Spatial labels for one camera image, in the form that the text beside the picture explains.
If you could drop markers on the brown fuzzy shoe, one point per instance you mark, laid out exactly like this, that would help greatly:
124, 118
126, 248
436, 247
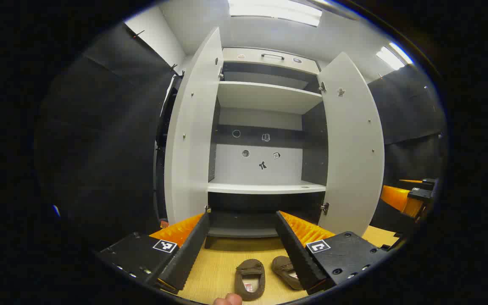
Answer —
284, 269
249, 275

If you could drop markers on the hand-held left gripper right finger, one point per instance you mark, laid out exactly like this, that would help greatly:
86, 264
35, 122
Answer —
295, 254

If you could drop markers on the small ceiling light panel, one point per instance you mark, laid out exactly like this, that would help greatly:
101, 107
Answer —
393, 55

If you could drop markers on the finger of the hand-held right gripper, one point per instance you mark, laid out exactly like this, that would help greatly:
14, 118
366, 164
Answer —
396, 199

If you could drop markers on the black backdrop cloth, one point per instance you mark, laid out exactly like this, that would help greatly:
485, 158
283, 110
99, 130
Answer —
100, 140
409, 110

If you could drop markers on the grey white shoe cabinet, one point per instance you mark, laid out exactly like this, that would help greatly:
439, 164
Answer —
265, 97

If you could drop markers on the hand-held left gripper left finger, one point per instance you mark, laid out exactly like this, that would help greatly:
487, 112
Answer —
191, 254

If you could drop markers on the large ceiling light panel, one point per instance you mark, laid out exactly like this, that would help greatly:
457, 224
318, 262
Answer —
275, 12

